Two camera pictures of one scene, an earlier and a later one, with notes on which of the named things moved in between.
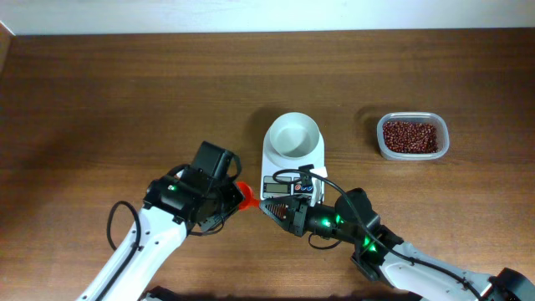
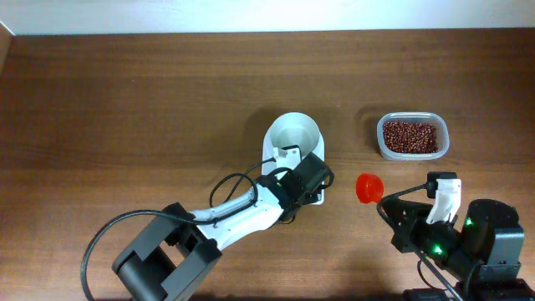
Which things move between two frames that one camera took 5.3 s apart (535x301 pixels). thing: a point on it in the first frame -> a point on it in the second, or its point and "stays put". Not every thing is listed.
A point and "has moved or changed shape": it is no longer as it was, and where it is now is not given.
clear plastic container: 412,135 stays put
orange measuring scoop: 248,201 has moved or changed shape
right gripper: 298,217 -> 401,221
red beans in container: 410,137 stays put
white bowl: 293,135 stays put
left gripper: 231,196 -> 305,198
